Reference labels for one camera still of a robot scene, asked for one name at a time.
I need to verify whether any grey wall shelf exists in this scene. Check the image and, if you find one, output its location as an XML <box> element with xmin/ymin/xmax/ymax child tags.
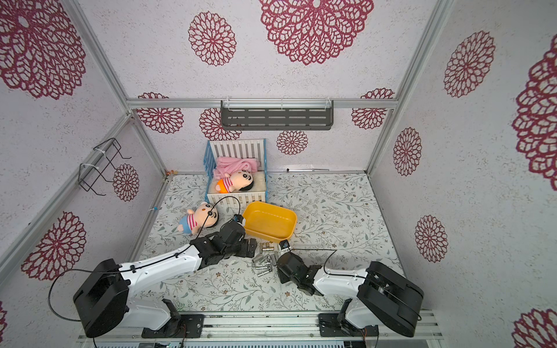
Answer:
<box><xmin>220</xmin><ymin>100</ymin><xmax>334</xmax><ymax>131</ymax></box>

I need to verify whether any yellow plastic storage box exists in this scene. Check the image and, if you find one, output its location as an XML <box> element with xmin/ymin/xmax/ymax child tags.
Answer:
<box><xmin>242</xmin><ymin>202</ymin><xmax>297</xmax><ymax>243</ymax></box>

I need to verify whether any plush doll on table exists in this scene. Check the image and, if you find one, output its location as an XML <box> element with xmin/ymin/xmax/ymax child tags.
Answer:
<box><xmin>177</xmin><ymin>202</ymin><xmax>219</xmax><ymax>235</ymax></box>

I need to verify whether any white and blue toy crib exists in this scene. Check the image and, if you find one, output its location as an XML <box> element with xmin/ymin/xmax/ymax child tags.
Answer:
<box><xmin>204</xmin><ymin>139</ymin><xmax>268</xmax><ymax>206</ymax></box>

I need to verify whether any pink blanket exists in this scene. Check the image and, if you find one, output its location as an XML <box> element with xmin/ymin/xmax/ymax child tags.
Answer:
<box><xmin>213</xmin><ymin>157</ymin><xmax>260</xmax><ymax>180</ymax></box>

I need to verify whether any metal base rail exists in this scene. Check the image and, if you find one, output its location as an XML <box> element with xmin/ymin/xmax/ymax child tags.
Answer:
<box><xmin>72</xmin><ymin>310</ymin><xmax>448</xmax><ymax>347</ymax></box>

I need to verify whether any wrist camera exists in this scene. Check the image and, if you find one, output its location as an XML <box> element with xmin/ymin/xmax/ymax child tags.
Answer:
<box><xmin>232</xmin><ymin>214</ymin><xmax>246</xmax><ymax>226</ymax></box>
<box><xmin>278</xmin><ymin>239</ymin><xmax>291</xmax><ymax>255</ymax></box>

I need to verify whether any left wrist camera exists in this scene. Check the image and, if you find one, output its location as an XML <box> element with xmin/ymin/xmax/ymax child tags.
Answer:
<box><xmin>232</xmin><ymin>214</ymin><xmax>246</xmax><ymax>226</ymax></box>

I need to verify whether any metal socket in pile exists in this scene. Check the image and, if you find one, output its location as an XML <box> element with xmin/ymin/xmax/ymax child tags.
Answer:
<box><xmin>255</xmin><ymin>263</ymin><xmax>274</xmax><ymax>277</ymax></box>

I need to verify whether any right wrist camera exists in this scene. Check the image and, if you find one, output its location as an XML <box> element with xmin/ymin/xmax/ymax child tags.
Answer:
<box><xmin>278</xmin><ymin>239</ymin><xmax>291</xmax><ymax>255</ymax></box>

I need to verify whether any large metal socket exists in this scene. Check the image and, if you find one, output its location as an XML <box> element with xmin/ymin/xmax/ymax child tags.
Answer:
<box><xmin>252</xmin><ymin>255</ymin><xmax>272</xmax><ymax>268</ymax></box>

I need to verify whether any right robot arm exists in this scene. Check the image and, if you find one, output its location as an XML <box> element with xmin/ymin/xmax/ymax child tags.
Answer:
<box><xmin>277</xmin><ymin>252</ymin><xmax>424</xmax><ymax>337</ymax></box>

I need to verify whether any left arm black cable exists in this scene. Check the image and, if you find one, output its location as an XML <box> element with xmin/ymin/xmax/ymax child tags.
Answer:
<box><xmin>46</xmin><ymin>195</ymin><xmax>243</xmax><ymax>348</ymax></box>

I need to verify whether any plush doll in crib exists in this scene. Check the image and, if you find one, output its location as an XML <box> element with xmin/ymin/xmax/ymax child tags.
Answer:
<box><xmin>215</xmin><ymin>171</ymin><xmax>254</xmax><ymax>194</ymax></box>

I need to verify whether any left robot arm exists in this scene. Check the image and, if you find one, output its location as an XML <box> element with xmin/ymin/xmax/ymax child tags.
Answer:
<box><xmin>73</xmin><ymin>220</ymin><xmax>258</xmax><ymax>339</ymax></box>

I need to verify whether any black wire wall rack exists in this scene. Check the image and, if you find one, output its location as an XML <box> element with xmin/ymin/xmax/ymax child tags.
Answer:
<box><xmin>77</xmin><ymin>137</ymin><xmax>131</xmax><ymax>197</ymax></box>

